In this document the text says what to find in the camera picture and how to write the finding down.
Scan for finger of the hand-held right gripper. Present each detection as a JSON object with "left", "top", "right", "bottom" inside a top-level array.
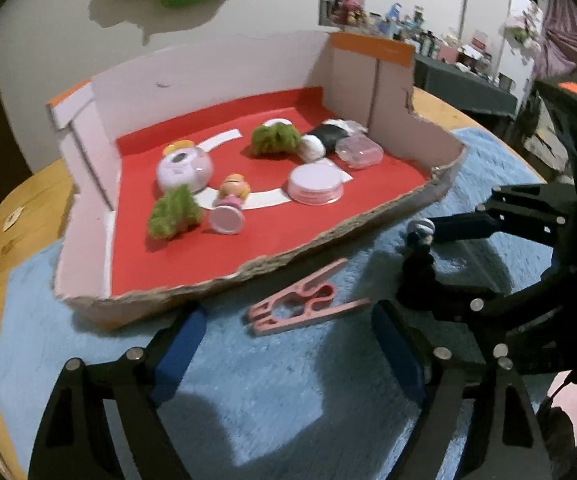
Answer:
[
  {"left": 398, "top": 259, "right": 576, "bottom": 356},
  {"left": 431, "top": 185, "right": 569, "bottom": 246}
]

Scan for pink round compact case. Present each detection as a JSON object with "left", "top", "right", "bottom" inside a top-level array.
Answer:
[{"left": 156, "top": 151, "right": 215, "bottom": 195}]

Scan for green fluffy toy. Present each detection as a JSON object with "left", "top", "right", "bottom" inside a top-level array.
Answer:
[
  {"left": 251, "top": 121, "right": 303, "bottom": 158},
  {"left": 147, "top": 185, "right": 205, "bottom": 241}
]

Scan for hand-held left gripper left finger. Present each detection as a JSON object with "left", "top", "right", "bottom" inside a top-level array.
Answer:
[{"left": 28, "top": 305, "right": 208, "bottom": 480}]

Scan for orange cardboard box red inside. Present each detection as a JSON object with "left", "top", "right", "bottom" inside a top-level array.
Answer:
[{"left": 46, "top": 30, "right": 471, "bottom": 332}]

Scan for row of bottles and boxes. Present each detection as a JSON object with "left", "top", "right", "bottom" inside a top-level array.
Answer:
[{"left": 368, "top": 2, "right": 519, "bottom": 91}]

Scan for dark cloth covered table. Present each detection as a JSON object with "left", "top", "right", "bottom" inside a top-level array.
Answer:
[{"left": 411, "top": 55, "right": 519, "bottom": 121}]

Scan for clear capsule half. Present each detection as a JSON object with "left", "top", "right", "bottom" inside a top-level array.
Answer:
[{"left": 335, "top": 137, "right": 384, "bottom": 170}]

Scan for pink artificial flowers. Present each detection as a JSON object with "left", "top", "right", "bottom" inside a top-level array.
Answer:
[{"left": 505, "top": 2, "right": 544, "bottom": 53}]

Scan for pink clothes clip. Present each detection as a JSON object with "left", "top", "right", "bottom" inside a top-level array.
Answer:
[{"left": 247, "top": 258, "right": 371, "bottom": 337}]

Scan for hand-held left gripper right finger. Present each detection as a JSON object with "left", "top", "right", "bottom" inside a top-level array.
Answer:
[{"left": 371, "top": 300, "right": 554, "bottom": 480}]

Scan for yellow plastic lid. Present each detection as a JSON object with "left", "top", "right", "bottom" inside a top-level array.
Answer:
[{"left": 162, "top": 141, "right": 195, "bottom": 158}]

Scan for blonde doll figurine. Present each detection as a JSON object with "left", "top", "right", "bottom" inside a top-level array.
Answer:
[{"left": 209, "top": 174, "right": 252, "bottom": 235}]

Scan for blue fluffy mat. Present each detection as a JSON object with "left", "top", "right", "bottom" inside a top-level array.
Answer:
[{"left": 0, "top": 127, "right": 559, "bottom": 480}]

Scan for white cabinet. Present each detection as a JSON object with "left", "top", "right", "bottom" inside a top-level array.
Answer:
[{"left": 461, "top": 0, "right": 514, "bottom": 76}]

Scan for pink toy figure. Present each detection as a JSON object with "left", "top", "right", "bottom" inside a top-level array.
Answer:
[{"left": 333, "top": 0, "right": 369, "bottom": 26}]

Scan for black white sushi roll toy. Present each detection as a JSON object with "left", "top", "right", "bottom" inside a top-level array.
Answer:
[{"left": 298, "top": 119, "right": 369, "bottom": 163}]

